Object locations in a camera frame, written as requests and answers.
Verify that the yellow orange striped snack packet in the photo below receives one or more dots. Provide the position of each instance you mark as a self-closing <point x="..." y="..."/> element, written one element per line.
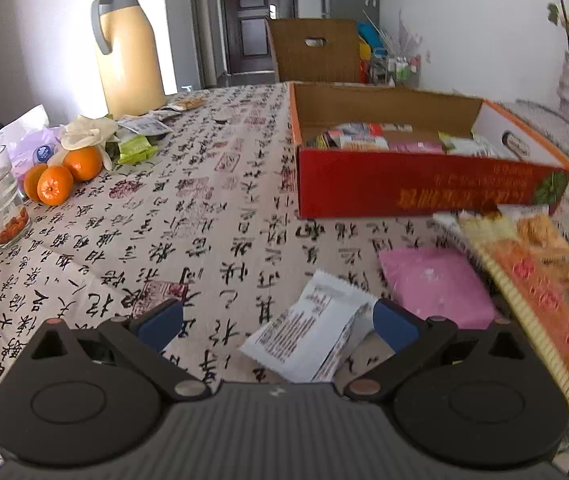
<point x="539" y="290"/>

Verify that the cream thermos jug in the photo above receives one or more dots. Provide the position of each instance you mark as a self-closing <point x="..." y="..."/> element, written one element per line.
<point x="129" y="60"/>

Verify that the cream rubber gloves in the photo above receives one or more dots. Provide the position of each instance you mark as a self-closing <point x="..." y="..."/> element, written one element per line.
<point x="87" y="130"/>

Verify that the white black sachet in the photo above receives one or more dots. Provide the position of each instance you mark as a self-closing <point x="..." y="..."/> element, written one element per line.
<point x="144" y="124"/>

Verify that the white printed snack packet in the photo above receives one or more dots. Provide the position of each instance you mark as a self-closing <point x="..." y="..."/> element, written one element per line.
<point x="304" y="330"/>

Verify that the small cracker snack packet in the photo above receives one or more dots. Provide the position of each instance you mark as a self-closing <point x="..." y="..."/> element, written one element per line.
<point x="536" y="232"/>

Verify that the white purple plastic bag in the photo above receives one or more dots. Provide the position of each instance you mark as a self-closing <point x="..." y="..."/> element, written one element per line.
<point x="24" y="130"/>

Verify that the yellow red bag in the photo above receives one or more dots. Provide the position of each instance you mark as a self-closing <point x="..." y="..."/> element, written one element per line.
<point x="364" y="62"/>

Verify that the dark brown entrance door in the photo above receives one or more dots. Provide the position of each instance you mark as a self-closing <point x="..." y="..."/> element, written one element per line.
<point x="257" y="35"/>

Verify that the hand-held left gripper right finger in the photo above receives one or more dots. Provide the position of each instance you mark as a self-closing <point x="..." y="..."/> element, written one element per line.
<point x="394" y="322"/>

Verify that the red cardboard box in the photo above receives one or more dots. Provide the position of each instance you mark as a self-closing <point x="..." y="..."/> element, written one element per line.
<point x="414" y="185"/>

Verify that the small brown packet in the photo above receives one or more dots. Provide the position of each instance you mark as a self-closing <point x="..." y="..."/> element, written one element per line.
<point x="187" y="105"/>

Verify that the blue plastic item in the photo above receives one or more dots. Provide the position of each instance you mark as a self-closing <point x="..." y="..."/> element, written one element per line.
<point x="369" y="35"/>

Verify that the pink snack packet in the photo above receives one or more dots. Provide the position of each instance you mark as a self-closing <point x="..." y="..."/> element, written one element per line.
<point x="434" y="285"/>
<point x="414" y="146"/>

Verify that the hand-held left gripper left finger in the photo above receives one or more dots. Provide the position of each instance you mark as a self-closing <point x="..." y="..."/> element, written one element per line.
<point x="159" y="322"/>

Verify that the pink feathery decoration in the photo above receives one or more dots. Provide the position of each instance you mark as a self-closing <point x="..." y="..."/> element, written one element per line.
<point x="407" y="35"/>

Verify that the metal storage cart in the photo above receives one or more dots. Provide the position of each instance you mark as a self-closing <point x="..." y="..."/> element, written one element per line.
<point x="399" y="70"/>

